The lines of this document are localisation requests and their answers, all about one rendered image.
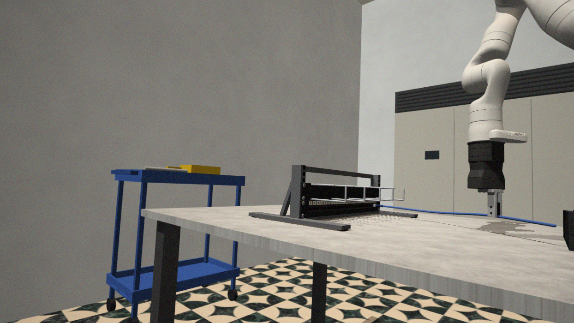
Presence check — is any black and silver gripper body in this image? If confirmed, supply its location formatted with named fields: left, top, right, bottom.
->
left=467, top=120, right=527, bottom=190

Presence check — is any black metal patch panel rack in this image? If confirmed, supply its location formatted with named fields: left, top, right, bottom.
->
left=249, top=165, right=418, bottom=231

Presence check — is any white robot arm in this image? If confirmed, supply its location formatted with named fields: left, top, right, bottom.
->
left=461, top=0, right=574, bottom=124

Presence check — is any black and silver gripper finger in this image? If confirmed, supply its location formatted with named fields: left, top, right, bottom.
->
left=497, top=190, right=503, bottom=216
left=478, top=189, right=498, bottom=217

